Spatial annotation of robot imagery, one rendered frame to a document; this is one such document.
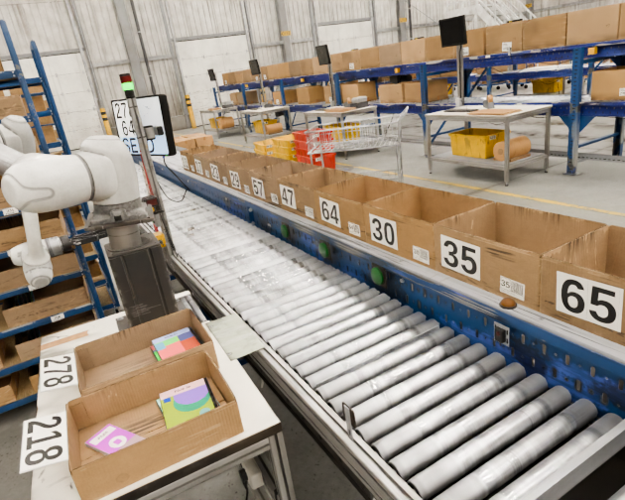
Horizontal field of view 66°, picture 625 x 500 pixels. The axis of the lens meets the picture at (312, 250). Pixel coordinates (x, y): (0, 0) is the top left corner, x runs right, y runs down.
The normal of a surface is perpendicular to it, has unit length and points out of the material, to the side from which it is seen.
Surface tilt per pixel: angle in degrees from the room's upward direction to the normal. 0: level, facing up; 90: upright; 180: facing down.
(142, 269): 90
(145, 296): 90
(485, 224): 90
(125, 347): 89
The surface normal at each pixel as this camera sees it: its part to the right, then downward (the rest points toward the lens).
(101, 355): 0.48, 0.24
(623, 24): -0.87, 0.29
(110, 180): 0.74, 0.22
